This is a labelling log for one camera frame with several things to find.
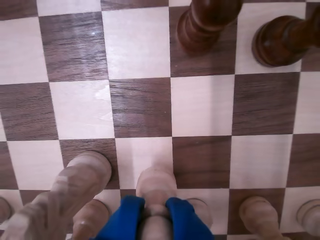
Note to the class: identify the dark wooden pawn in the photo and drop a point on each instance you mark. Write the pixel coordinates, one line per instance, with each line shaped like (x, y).
(275, 45)
(202, 27)

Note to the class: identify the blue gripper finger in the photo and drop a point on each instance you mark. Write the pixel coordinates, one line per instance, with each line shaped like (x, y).
(125, 220)
(187, 222)

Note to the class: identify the light wooden knight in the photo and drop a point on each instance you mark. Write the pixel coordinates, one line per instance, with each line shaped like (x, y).
(85, 170)

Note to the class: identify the wooden chessboard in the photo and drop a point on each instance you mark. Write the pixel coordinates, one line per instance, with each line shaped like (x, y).
(200, 105)

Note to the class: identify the light wooden pawn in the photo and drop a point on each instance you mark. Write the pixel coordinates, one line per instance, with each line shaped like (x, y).
(156, 180)
(87, 217)
(5, 208)
(257, 217)
(308, 215)
(201, 210)

